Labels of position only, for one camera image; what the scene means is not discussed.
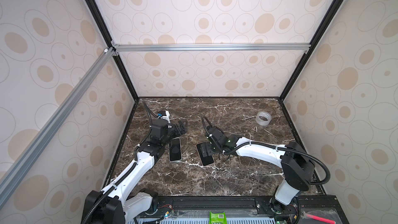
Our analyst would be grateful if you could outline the phone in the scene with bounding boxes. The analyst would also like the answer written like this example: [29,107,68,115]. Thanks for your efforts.
[196,142,214,166]

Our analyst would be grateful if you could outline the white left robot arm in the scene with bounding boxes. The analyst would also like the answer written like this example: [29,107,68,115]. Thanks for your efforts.
[81,118,188,224]

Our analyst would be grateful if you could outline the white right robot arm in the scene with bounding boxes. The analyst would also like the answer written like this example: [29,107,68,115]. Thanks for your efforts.
[197,127,315,216]

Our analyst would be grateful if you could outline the black smartphone on table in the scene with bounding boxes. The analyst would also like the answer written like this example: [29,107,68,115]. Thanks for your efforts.
[169,138,182,162]

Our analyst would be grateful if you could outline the clear tape roll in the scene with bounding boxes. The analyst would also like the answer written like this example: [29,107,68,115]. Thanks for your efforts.
[256,111,272,127]

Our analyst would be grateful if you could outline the pink pen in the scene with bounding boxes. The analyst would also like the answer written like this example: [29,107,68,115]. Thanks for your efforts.
[304,213,336,224]

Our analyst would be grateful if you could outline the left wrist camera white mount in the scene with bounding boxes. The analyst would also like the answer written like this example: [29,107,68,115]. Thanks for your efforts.
[157,110,171,123]

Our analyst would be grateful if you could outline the back aluminium frame rail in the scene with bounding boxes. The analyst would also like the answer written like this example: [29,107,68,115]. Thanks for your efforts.
[114,43,311,52]

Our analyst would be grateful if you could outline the aluminium frame rail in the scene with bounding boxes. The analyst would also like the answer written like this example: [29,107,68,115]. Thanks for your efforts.
[114,43,311,52]
[1,47,115,208]

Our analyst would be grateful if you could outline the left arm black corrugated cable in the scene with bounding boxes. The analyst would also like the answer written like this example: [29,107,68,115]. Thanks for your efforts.
[81,101,156,224]

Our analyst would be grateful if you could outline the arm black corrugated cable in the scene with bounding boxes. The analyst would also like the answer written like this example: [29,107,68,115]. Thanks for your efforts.
[201,114,331,186]
[81,101,156,224]

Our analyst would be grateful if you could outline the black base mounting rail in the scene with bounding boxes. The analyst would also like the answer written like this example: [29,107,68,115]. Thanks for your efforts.
[81,194,349,224]

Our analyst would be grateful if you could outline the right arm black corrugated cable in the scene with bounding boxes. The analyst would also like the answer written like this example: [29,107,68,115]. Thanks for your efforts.
[201,114,331,186]

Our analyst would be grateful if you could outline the left aluminium frame rail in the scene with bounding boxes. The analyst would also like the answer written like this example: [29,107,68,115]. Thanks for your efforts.
[1,47,115,208]

